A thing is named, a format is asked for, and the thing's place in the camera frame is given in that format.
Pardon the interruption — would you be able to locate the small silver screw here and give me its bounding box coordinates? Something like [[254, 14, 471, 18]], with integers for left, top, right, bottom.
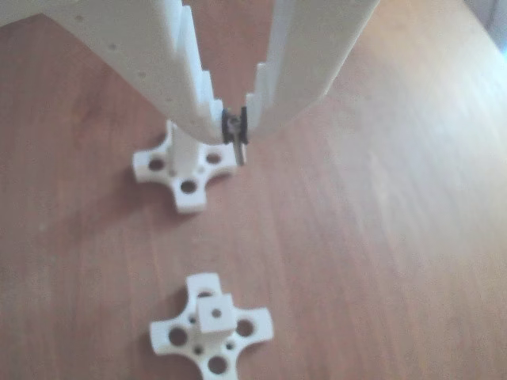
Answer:
[[228, 115, 248, 165]]

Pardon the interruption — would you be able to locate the white cross-base post stand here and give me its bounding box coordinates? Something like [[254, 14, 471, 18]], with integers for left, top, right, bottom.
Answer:
[[132, 118, 243, 215], [149, 272, 275, 380]]

